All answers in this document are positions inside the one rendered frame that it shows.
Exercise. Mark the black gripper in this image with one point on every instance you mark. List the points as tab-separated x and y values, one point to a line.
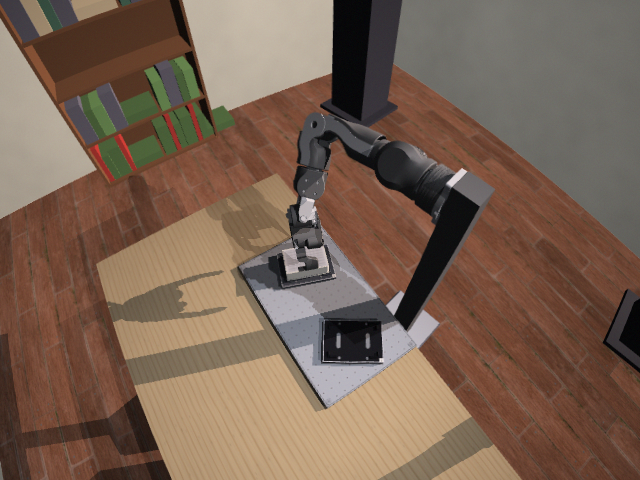
308	236

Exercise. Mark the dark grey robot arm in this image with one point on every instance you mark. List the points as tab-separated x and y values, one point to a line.
398	166

